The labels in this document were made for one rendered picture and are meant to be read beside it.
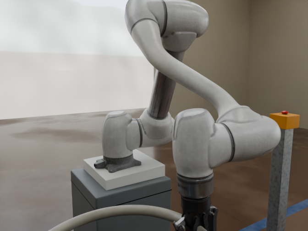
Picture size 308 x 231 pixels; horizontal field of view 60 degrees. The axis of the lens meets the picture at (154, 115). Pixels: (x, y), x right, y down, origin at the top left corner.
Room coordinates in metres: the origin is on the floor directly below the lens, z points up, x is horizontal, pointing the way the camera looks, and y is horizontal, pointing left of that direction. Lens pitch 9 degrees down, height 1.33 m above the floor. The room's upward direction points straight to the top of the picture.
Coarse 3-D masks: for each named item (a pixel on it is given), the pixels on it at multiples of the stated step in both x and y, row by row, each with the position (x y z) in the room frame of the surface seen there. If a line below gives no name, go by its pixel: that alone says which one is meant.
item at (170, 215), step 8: (104, 208) 0.74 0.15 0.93; (112, 208) 0.74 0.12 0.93; (120, 208) 0.74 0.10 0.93; (128, 208) 0.74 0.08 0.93; (136, 208) 0.74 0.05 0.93; (144, 208) 0.73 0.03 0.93; (152, 208) 0.73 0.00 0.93; (160, 208) 0.72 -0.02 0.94; (80, 216) 0.71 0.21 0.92; (88, 216) 0.71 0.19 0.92; (96, 216) 0.72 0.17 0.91; (104, 216) 0.73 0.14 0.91; (112, 216) 0.73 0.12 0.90; (152, 216) 0.72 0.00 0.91; (160, 216) 0.71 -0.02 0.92; (168, 216) 0.70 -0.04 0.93; (176, 216) 0.68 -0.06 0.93; (64, 224) 0.68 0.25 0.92; (72, 224) 0.68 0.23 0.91; (80, 224) 0.70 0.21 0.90; (184, 224) 0.66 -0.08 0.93
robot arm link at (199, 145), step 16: (192, 112) 0.61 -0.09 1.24; (208, 112) 0.61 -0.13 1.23; (176, 128) 0.61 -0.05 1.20; (192, 128) 0.58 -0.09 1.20; (208, 128) 0.59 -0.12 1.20; (224, 128) 0.62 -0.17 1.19; (176, 144) 0.60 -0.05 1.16; (192, 144) 0.58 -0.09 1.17; (208, 144) 0.58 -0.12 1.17; (224, 144) 0.60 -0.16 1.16; (176, 160) 0.61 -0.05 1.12; (192, 160) 0.58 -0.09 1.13; (208, 160) 0.59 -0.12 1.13; (224, 160) 0.61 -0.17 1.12; (192, 176) 0.59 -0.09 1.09
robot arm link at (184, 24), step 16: (176, 0) 1.02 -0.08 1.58; (176, 16) 0.99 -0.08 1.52; (192, 16) 1.01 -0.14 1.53; (208, 16) 1.07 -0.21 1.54; (176, 32) 1.02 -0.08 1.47; (192, 32) 1.04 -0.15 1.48; (176, 48) 1.06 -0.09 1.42; (160, 80) 1.17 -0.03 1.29; (160, 96) 1.21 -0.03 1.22; (144, 112) 1.33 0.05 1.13; (160, 112) 1.26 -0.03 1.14; (144, 128) 1.30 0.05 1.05; (160, 128) 1.29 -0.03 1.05; (144, 144) 1.32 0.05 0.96; (160, 144) 1.36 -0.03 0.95
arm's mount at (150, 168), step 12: (144, 156) 1.44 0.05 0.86; (84, 168) 1.40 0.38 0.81; (96, 168) 1.28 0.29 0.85; (132, 168) 1.27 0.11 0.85; (144, 168) 1.27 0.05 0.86; (156, 168) 1.28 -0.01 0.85; (96, 180) 1.24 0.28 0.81; (108, 180) 1.14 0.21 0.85; (120, 180) 1.17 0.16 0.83; (132, 180) 1.21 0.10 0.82; (144, 180) 1.24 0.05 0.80
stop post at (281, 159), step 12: (276, 120) 1.56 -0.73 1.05; (288, 120) 1.51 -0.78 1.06; (288, 132) 1.55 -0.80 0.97; (288, 144) 1.55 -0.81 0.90; (276, 156) 1.57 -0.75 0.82; (288, 156) 1.56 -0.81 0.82; (276, 168) 1.56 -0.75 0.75; (288, 168) 1.56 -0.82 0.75; (276, 180) 1.56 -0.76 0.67; (288, 180) 1.56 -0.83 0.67; (276, 192) 1.55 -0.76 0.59; (276, 204) 1.55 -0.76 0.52; (276, 216) 1.54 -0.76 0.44; (276, 228) 1.54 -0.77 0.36
